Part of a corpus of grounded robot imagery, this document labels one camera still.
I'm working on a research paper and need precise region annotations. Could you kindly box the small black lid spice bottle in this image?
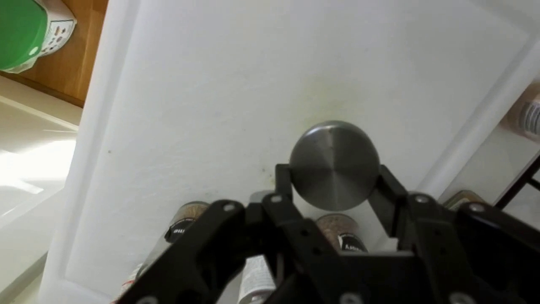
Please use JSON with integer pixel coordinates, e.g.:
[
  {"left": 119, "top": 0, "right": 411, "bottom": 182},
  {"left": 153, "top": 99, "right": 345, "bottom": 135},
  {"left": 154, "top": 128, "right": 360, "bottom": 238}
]
[{"left": 443, "top": 189, "right": 485, "bottom": 209}]

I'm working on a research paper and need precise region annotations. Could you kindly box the white cutting board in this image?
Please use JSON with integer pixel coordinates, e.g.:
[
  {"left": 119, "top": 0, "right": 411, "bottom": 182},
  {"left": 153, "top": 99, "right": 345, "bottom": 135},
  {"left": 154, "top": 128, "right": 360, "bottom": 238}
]
[{"left": 35, "top": 0, "right": 540, "bottom": 304}]

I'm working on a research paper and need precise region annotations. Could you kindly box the black stove burner grate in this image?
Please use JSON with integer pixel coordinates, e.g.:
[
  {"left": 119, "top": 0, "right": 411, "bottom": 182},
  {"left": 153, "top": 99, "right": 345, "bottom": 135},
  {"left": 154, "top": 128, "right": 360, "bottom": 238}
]
[{"left": 495, "top": 157, "right": 540, "bottom": 209}]

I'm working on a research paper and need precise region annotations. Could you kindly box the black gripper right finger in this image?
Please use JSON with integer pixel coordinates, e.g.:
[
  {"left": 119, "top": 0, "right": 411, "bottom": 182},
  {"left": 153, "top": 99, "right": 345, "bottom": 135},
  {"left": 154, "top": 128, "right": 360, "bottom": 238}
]
[{"left": 369, "top": 165, "right": 540, "bottom": 304}]

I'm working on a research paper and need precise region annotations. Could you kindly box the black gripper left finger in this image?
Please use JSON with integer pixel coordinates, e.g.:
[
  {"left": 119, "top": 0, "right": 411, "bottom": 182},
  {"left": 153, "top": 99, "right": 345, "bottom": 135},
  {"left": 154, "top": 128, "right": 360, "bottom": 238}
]
[{"left": 114, "top": 163, "right": 338, "bottom": 304}]

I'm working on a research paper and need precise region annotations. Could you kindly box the green lidded white bin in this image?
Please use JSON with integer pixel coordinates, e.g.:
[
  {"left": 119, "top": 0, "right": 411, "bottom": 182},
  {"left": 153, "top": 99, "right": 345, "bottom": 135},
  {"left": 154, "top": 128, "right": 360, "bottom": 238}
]
[{"left": 0, "top": 0, "right": 77, "bottom": 74}]

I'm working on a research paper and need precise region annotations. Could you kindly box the steel lid spice bottle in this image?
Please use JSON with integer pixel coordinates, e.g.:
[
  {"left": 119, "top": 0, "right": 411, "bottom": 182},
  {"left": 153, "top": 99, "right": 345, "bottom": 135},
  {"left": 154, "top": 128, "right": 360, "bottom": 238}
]
[
  {"left": 502, "top": 81, "right": 540, "bottom": 141},
  {"left": 286, "top": 118, "right": 381, "bottom": 212}
]

